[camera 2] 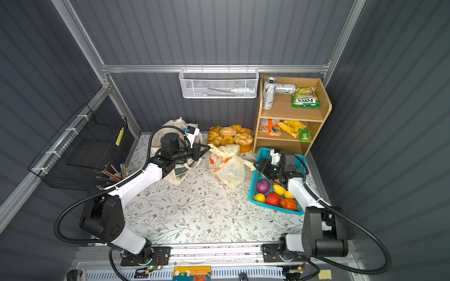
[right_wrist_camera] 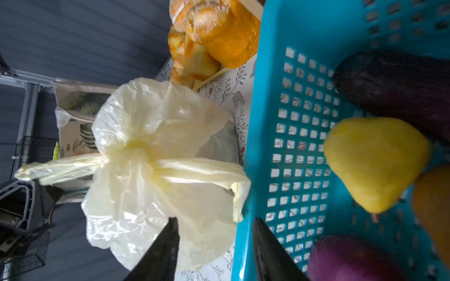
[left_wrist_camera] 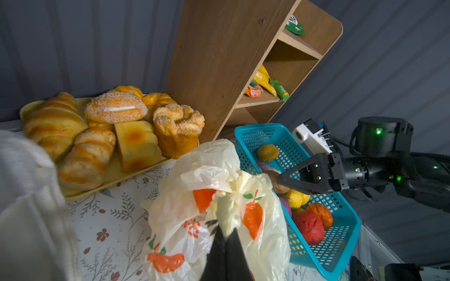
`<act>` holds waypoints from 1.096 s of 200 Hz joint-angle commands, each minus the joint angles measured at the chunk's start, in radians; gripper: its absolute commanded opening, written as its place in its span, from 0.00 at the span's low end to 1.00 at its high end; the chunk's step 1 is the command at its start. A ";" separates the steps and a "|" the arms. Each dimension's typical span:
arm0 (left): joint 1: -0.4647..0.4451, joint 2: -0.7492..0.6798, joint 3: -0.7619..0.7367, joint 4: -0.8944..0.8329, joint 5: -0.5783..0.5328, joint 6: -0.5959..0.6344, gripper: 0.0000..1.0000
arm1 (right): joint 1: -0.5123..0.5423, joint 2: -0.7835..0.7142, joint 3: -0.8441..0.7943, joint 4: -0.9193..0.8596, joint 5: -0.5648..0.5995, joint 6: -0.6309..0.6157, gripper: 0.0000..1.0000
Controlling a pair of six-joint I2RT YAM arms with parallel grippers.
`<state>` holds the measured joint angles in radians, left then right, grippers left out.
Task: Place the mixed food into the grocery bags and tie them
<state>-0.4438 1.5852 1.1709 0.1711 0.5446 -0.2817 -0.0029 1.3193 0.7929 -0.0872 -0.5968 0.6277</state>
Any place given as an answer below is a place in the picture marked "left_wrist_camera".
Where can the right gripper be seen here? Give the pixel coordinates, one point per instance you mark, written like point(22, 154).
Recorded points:
point(323, 174)

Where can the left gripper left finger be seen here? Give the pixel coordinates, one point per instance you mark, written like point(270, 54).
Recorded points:
point(215, 269)

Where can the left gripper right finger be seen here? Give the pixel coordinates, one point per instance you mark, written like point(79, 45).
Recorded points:
point(236, 265)

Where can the purple onion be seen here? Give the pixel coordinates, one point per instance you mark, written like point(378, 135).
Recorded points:
point(285, 204)

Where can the yellow plastic grocery bag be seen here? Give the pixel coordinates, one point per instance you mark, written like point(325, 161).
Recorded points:
point(207, 188)

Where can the canvas tote bag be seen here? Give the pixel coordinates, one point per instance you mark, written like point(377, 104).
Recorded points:
point(38, 242)

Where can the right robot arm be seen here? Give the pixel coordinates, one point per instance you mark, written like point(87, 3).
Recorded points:
point(381, 155)

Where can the yellow lemon top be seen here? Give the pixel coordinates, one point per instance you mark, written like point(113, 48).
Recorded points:
point(296, 199)

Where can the brown potato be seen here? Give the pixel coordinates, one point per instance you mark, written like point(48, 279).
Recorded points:
point(278, 188)

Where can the orange pumpkin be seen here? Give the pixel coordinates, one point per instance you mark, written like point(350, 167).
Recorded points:
point(323, 213)

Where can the red tomato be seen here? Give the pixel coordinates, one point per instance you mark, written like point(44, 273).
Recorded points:
point(310, 226)

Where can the teal plastic basket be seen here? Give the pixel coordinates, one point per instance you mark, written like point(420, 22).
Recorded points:
point(330, 257)

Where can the small green packet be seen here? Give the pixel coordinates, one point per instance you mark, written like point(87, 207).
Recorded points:
point(280, 90)

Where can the orange snack packet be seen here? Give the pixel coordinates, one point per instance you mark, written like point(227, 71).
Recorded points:
point(254, 92)

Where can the yellow snack packet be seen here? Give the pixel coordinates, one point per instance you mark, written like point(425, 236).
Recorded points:
point(262, 78)

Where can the wooden shelf unit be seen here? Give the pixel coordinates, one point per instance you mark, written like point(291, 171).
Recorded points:
point(220, 45)

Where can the round sugared bread loaf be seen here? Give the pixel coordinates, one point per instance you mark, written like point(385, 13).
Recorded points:
point(178, 128)

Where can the square bread roll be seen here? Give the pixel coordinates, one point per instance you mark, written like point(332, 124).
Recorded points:
point(137, 145)

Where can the green candy bag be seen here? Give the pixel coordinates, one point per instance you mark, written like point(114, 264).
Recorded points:
point(294, 26)

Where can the sugared bun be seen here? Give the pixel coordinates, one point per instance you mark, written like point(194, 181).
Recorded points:
point(115, 107)

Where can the braided bread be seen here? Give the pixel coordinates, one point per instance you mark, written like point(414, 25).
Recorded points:
point(55, 125)

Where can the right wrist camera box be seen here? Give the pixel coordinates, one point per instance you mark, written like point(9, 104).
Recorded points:
point(310, 134)

